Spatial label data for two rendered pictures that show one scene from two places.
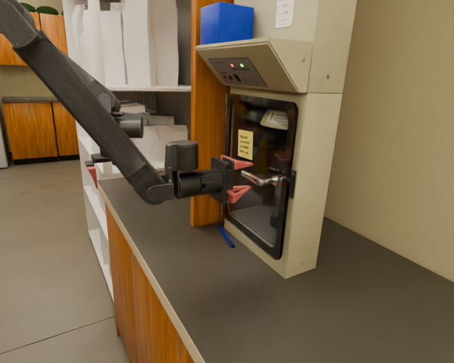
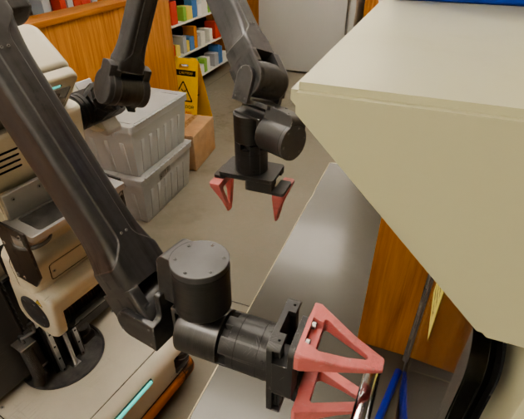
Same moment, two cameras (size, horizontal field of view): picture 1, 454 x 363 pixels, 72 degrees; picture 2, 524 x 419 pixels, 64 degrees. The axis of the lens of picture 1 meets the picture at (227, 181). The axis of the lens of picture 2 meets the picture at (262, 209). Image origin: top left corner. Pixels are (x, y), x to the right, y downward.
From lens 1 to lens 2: 58 cm
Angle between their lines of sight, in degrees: 49
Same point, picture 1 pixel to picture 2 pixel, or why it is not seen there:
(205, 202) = (388, 315)
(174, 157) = (166, 279)
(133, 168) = (100, 268)
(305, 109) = (520, 407)
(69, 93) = (6, 117)
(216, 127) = not seen: hidden behind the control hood
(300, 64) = (511, 234)
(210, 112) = not seen: hidden behind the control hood
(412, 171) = not seen: outside the picture
